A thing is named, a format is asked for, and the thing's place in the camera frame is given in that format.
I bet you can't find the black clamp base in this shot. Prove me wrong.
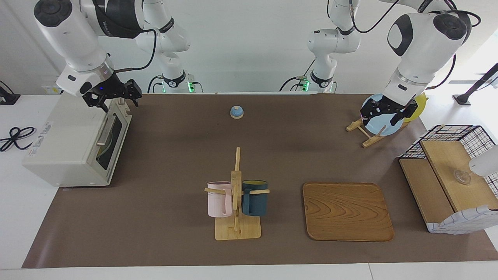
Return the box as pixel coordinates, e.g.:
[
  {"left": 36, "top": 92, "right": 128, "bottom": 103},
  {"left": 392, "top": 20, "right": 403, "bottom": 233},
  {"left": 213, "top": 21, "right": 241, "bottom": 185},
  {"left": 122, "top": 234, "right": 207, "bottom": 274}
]
[{"left": 0, "top": 80, "right": 21, "bottom": 105}]

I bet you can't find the coiled black cable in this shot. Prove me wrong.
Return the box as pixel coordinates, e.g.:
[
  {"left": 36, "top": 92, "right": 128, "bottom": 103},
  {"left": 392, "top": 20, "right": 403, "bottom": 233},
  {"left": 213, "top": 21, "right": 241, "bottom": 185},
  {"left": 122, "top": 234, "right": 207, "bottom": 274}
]
[{"left": 0, "top": 127, "right": 36, "bottom": 152}]

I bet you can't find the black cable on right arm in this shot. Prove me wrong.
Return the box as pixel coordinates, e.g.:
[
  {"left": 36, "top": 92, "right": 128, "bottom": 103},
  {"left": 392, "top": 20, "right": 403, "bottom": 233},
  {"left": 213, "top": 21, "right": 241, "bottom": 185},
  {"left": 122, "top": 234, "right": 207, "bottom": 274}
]
[{"left": 115, "top": 29, "right": 157, "bottom": 74}]

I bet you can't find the brown table mat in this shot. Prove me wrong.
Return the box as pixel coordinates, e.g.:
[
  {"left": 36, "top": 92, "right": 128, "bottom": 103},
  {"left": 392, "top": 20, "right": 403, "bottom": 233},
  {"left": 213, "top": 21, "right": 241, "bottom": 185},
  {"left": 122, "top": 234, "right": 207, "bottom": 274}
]
[{"left": 22, "top": 93, "right": 498, "bottom": 269}]

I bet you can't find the white checkered cloth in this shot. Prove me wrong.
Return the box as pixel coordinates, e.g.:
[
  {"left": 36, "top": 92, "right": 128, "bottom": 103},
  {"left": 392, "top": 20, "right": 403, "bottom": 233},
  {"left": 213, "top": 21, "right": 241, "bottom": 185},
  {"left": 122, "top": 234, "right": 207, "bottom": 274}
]
[{"left": 426, "top": 205, "right": 498, "bottom": 235}]

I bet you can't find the light blue plate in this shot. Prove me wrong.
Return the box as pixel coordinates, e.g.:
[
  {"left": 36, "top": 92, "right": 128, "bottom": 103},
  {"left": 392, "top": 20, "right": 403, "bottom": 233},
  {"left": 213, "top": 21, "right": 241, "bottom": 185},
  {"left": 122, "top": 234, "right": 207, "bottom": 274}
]
[{"left": 362, "top": 93, "right": 405, "bottom": 137}]

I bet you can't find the light wooden stepped shelf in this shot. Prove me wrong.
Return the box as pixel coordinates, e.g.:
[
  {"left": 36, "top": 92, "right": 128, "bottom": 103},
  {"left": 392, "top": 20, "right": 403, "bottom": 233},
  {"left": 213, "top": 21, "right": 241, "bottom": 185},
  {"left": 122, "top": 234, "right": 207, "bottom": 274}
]
[{"left": 399, "top": 140, "right": 498, "bottom": 234}]

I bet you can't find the cream toaster oven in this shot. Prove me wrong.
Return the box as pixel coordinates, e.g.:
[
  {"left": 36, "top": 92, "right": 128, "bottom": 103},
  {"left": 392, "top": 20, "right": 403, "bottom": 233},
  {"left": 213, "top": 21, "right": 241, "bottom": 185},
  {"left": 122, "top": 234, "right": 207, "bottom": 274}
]
[{"left": 22, "top": 93, "right": 133, "bottom": 188}]

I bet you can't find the oven door with glass window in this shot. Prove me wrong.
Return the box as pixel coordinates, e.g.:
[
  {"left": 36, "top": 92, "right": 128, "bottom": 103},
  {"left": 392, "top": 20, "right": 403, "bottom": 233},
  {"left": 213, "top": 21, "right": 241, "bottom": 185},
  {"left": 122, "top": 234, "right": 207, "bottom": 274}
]
[{"left": 93, "top": 99, "right": 133, "bottom": 172}]

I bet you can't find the wooden mug tree rack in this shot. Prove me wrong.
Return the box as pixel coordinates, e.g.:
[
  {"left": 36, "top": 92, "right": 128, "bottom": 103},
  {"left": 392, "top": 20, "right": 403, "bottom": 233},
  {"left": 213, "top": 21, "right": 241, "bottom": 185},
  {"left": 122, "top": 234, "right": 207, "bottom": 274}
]
[{"left": 205, "top": 147, "right": 270, "bottom": 241}]

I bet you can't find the yellow plate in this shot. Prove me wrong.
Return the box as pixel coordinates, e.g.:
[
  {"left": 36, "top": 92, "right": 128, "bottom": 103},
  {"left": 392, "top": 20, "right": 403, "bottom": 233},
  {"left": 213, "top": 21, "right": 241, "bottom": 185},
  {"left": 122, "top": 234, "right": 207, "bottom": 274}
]
[{"left": 403, "top": 93, "right": 427, "bottom": 123}]

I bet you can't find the small clear glass dish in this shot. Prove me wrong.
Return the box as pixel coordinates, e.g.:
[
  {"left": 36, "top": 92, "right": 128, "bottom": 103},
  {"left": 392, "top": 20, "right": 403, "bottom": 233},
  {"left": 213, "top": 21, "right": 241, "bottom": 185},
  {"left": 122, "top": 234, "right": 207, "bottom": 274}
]
[{"left": 453, "top": 170, "right": 472, "bottom": 185}]

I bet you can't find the black wire basket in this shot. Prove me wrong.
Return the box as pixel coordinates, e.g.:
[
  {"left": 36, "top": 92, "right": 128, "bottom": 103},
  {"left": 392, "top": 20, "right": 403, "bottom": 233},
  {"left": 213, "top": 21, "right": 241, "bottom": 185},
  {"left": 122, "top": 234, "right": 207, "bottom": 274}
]
[{"left": 401, "top": 124, "right": 498, "bottom": 195}]

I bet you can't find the white rounded object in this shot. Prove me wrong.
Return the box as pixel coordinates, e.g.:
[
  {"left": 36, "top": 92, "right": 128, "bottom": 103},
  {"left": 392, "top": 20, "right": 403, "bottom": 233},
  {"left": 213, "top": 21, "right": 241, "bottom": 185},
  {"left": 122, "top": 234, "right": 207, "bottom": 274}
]
[{"left": 468, "top": 145, "right": 498, "bottom": 177}]

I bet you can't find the pale green plate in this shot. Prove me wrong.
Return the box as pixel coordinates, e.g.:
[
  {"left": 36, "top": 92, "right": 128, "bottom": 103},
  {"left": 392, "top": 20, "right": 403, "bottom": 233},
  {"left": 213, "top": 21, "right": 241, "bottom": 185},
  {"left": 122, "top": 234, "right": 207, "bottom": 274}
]
[{"left": 97, "top": 130, "right": 114, "bottom": 157}]

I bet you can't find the pink mug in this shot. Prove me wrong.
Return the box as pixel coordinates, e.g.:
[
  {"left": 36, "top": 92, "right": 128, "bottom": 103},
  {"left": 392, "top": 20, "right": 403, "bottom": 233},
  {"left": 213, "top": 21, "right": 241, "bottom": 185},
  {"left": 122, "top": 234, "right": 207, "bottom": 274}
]
[{"left": 207, "top": 181, "right": 234, "bottom": 218}]

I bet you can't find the dark blue mug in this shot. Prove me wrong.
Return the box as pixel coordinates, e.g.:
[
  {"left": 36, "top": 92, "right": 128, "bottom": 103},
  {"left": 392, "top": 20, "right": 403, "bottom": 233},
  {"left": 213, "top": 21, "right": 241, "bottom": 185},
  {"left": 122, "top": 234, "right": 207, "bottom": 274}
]
[{"left": 241, "top": 180, "right": 269, "bottom": 217}]

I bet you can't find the black base cable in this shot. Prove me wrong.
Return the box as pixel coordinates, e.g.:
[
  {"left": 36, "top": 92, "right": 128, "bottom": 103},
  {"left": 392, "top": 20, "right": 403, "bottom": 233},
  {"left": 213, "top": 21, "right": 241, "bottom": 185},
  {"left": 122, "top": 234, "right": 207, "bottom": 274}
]
[
  {"left": 279, "top": 58, "right": 316, "bottom": 92},
  {"left": 148, "top": 75, "right": 164, "bottom": 94}
]

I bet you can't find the brown wooden tray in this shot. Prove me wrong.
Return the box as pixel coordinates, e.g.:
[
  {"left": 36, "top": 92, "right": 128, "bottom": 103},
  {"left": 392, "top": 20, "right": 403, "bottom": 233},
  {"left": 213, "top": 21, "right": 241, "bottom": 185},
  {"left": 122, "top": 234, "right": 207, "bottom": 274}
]
[{"left": 303, "top": 182, "right": 395, "bottom": 242}]

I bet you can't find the wooden plate rack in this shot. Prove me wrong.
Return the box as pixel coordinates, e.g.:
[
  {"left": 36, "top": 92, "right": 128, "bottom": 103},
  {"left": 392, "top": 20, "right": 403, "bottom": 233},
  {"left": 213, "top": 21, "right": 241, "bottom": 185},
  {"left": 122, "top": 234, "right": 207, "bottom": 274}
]
[{"left": 346, "top": 110, "right": 409, "bottom": 148}]

